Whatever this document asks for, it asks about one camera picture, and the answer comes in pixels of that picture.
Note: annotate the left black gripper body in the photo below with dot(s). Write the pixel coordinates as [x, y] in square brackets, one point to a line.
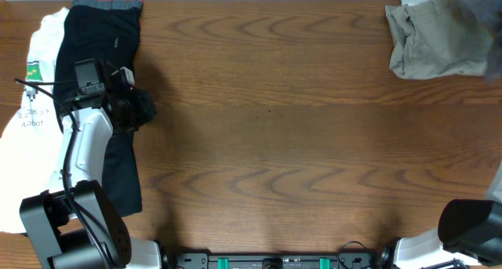
[132, 111]

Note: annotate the grey shorts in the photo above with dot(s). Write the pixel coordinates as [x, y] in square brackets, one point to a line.
[482, 37]

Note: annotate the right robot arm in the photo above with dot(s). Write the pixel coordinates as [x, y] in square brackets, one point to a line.
[468, 234]

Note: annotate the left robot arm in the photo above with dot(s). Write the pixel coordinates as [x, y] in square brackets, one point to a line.
[72, 223]

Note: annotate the black shorts red waistband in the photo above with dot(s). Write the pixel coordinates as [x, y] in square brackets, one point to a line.
[107, 30]

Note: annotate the white printed t-shirt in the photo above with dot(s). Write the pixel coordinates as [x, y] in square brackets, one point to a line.
[30, 142]

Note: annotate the khaki folded shorts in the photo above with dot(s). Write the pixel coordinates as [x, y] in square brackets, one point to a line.
[426, 40]

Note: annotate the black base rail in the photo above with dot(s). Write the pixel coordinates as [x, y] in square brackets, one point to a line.
[347, 258]

